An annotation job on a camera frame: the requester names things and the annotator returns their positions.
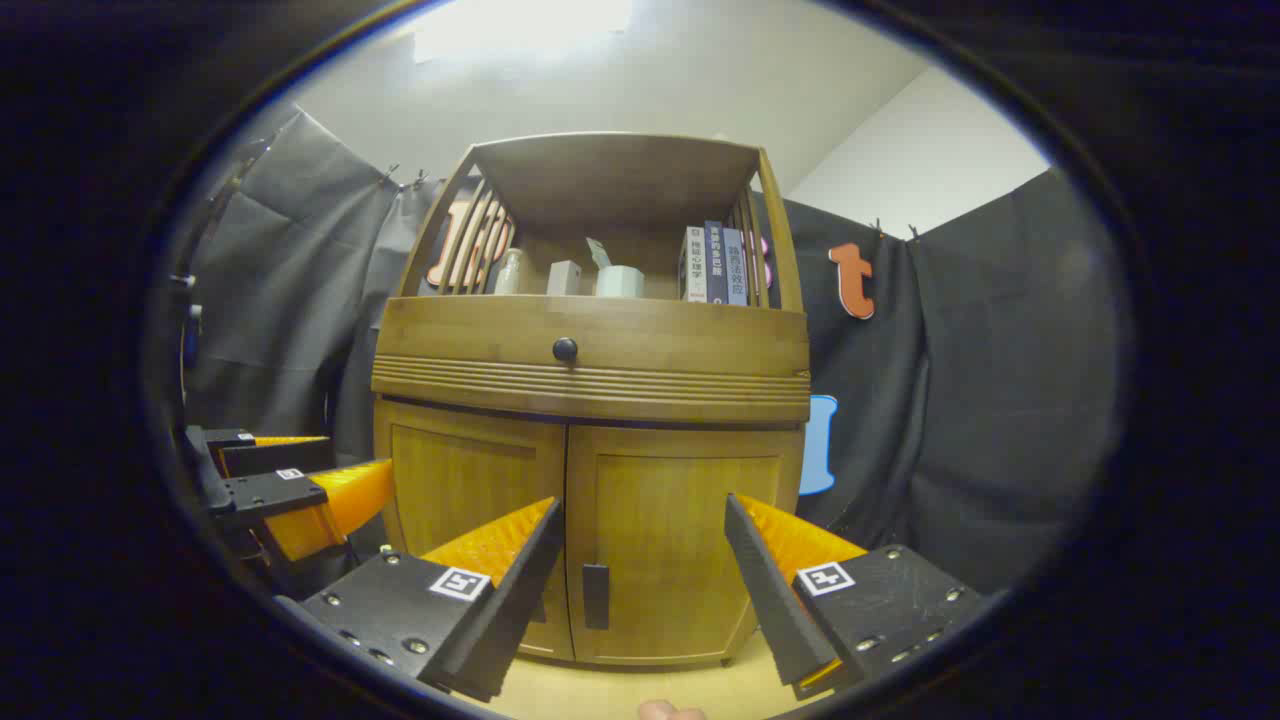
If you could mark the beige jar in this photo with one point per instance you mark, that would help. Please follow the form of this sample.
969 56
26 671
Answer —
511 272

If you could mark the pale paper card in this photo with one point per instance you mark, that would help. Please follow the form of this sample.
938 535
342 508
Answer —
598 252

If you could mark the white cup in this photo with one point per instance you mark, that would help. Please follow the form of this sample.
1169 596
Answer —
620 282

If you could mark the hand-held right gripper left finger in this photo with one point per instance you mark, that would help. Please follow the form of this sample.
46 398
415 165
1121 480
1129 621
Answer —
510 610

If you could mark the small grey box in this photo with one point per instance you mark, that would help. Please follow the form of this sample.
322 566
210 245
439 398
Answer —
563 278

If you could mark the wooden cabinet drawer black knob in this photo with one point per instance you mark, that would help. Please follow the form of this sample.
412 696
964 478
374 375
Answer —
660 350

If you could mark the wooden double-door shoe cabinet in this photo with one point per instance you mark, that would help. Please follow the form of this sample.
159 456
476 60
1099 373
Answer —
600 190

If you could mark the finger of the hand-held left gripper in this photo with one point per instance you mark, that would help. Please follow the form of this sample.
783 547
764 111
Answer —
270 492
270 458

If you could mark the light blue book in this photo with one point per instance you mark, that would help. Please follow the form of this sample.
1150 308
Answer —
735 268

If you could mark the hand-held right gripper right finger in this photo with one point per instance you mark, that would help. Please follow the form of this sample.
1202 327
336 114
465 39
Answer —
780 600

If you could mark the dark blue book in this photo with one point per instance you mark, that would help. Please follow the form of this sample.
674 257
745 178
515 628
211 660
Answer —
714 262

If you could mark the black backdrop cloth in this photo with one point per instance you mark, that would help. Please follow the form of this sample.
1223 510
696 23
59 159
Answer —
1000 400

